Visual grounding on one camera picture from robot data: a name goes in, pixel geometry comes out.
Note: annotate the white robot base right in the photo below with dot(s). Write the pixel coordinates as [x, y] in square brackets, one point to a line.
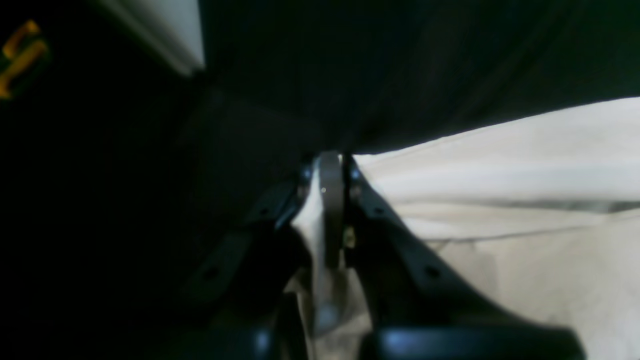
[171, 28]

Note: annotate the orange handled scissors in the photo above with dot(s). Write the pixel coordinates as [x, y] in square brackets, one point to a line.
[24, 56]

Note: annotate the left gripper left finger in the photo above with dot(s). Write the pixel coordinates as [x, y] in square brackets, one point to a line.
[267, 291]

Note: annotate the white T-shirt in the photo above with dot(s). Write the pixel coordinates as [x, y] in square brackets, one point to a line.
[540, 214]

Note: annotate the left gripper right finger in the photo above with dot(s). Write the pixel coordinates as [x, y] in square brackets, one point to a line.
[420, 308]

